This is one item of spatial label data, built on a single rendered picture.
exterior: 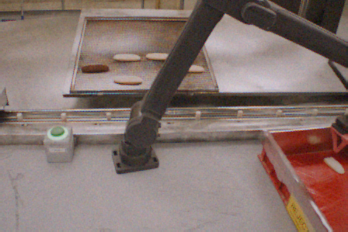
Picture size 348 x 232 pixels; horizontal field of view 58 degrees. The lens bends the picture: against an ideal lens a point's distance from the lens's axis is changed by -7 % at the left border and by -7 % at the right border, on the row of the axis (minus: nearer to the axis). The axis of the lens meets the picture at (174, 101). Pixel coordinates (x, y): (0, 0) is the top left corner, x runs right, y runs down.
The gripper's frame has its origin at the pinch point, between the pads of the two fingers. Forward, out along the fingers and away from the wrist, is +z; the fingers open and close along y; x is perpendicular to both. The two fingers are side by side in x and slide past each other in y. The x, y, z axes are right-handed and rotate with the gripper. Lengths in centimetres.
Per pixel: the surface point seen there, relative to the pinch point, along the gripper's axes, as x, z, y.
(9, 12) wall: 439, 88, -117
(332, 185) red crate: -5.8, 7.9, -6.8
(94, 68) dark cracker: 62, -1, -58
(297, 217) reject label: -12.4, 4.9, -26.2
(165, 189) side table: 10, 9, -51
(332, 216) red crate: -14.1, 7.9, -14.6
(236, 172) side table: 9.1, 8.6, -29.9
